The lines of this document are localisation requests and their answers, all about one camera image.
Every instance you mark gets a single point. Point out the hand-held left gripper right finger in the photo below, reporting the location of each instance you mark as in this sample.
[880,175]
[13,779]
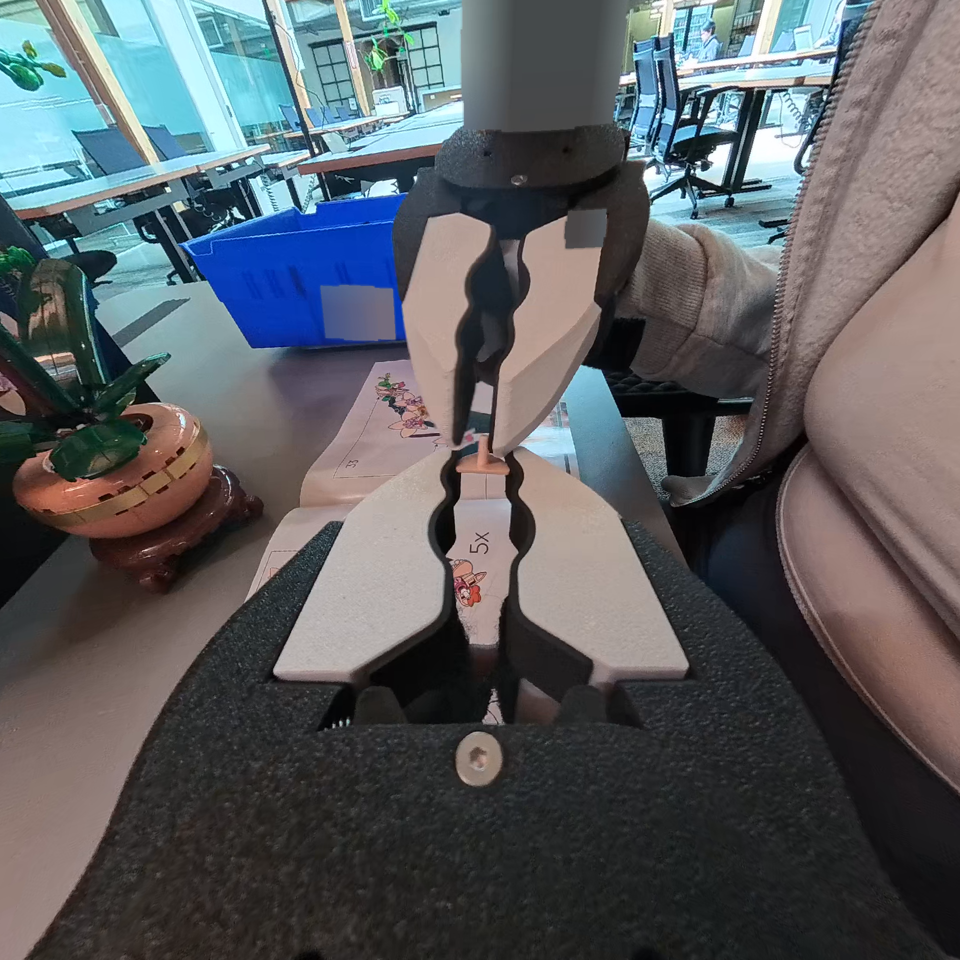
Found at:
[592,585]

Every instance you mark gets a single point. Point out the wood-edged office desk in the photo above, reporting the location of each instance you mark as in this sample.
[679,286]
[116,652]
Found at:
[112,184]
[750,71]
[375,146]

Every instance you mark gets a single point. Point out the blue mesh office chair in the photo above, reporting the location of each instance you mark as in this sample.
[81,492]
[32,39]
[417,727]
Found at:
[165,141]
[109,150]

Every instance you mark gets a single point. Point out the black chair armrest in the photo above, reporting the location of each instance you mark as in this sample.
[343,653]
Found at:
[675,405]

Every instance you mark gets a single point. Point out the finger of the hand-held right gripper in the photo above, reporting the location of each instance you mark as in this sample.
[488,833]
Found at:
[439,300]
[559,315]

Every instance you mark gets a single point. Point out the pink petal brick piece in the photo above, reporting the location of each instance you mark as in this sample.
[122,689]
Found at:
[480,466]

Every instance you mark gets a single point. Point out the row of black office chairs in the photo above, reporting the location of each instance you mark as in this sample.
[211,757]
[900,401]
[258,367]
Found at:
[697,135]

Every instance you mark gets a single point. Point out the green background plant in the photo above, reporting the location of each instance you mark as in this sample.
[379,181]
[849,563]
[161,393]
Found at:
[390,37]

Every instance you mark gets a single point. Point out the person's black pants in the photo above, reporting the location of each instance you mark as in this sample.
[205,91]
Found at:
[787,637]

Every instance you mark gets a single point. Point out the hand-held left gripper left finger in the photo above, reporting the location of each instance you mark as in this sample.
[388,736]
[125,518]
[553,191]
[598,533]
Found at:
[360,585]

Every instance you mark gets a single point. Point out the open instruction booklet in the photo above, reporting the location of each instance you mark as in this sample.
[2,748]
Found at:
[360,442]

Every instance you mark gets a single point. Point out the brick orchid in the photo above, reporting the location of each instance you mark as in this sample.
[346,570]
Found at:
[120,480]

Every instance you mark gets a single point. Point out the blue plastic bin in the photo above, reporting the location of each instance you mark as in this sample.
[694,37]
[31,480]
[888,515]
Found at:
[262,285]

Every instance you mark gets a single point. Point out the person's right forearm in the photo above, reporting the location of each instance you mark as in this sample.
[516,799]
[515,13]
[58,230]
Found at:
[705,300]

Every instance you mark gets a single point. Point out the grey desk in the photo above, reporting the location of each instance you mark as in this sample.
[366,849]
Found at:
[225,390]

